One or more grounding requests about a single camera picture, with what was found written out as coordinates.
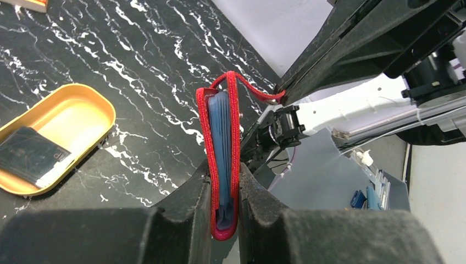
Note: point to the orange book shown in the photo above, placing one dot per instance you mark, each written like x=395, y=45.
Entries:
x=35, y=5

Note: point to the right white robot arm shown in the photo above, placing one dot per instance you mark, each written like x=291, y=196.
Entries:
x=432, y=96

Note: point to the stack of black credit cards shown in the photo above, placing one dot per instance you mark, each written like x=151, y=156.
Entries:
x=33, y=157

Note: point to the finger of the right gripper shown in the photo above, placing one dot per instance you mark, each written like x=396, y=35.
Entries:
x=363, y=39

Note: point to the orange oval tray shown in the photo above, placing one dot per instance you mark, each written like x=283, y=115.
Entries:
x=74, y=116

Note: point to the red card holder wallet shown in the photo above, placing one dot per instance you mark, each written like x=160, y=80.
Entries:
x=219, y=114

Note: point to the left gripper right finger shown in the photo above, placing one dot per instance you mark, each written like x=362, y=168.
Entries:
x=271, y=232

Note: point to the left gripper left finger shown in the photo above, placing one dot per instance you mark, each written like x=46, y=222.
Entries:
x=175, y=230

